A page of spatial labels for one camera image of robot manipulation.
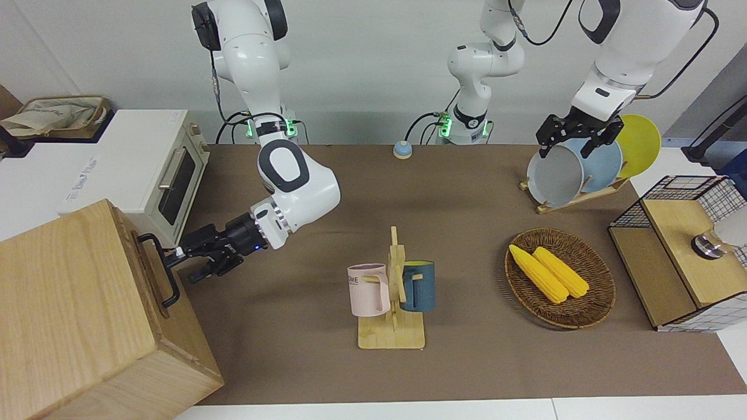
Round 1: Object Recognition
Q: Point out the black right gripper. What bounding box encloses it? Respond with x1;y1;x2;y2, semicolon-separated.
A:
165;213;268;285

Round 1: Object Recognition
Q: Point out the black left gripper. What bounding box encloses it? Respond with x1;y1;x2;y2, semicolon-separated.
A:
537;111;624;159

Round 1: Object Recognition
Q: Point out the wooden drawer with black handle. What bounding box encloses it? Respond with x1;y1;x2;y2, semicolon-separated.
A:
116;201;190;320

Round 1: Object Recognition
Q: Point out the light wooden drawer cabinet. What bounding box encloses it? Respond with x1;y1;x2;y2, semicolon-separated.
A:
0;199;225;420

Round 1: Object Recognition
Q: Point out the grey plate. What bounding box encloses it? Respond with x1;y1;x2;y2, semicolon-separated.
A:
526;144;585;208

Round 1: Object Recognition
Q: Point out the light blue plate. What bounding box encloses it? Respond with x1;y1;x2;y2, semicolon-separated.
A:
563;137;624;193

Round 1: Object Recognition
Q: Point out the wooden plate rack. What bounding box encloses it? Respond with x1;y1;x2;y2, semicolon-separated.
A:
519;175;631;215

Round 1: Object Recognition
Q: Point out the yellow plate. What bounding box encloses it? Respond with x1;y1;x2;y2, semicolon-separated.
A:
613;114;662;179

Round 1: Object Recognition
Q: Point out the yellow corn cob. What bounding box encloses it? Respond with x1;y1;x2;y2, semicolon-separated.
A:
532;246;590;299
508;244;570;305

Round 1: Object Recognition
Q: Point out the white toaster oven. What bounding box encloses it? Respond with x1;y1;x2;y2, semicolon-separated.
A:
57;109;211;249

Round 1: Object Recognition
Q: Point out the brown wicker basket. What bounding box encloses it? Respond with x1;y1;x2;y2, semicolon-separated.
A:
504;227;617;329

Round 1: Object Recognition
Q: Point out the steel base white appliance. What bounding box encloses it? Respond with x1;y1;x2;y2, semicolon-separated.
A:
692;207;747;258

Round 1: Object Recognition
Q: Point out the white printed box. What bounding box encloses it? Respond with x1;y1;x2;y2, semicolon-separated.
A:
0;142;103;241

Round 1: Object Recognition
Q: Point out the pink mug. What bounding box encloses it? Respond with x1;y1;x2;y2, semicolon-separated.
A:
347;264;392;318

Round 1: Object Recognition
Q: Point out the dark blue mug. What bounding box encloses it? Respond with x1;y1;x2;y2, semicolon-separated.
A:
400;261;436;313

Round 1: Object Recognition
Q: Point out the beige canvas bag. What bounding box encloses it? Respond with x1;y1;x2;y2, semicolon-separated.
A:
0;98;103;138

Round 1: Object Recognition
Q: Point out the bamboo mug tree stand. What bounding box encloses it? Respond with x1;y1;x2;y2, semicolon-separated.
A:
357;226;427;351

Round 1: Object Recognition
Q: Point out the brown table mat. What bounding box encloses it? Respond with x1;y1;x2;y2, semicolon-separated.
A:
175;143;747;406

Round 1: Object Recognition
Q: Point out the black camera stand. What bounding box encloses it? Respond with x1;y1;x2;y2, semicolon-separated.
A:
682;93;747;165

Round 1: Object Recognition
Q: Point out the black wire wooden shelf rack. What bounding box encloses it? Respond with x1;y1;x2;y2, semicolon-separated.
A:
608;175;747;333

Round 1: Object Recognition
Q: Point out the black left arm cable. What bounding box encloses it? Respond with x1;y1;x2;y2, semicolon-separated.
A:
507;0;720;100

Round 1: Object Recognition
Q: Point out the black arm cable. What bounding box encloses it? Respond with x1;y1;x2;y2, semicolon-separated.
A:
507;0;720;100
209;50;292;145

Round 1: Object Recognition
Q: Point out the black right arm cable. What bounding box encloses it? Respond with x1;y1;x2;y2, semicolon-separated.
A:
209;50;292;145

